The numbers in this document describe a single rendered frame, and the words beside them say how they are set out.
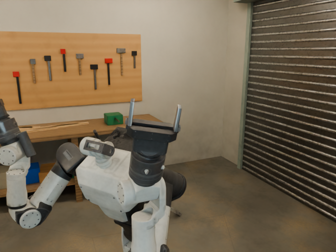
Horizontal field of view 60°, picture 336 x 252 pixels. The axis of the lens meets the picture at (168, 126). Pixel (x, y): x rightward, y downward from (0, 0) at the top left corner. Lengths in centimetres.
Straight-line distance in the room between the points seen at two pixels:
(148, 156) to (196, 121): 393
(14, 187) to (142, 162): 65
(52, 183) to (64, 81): 274
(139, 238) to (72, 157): 52
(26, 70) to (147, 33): 160
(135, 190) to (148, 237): 15
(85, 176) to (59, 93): 284
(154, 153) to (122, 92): 337
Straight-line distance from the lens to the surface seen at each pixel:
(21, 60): 388
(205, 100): 463
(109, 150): 102
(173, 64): 430
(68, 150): 125
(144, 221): 82
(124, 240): 149
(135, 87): 410
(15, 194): 125
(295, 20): 373
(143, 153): 70
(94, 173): 111
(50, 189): 128
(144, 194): 78
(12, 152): 116
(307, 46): 358
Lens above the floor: 175
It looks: 15 degrees down
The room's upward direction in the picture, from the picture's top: straight up
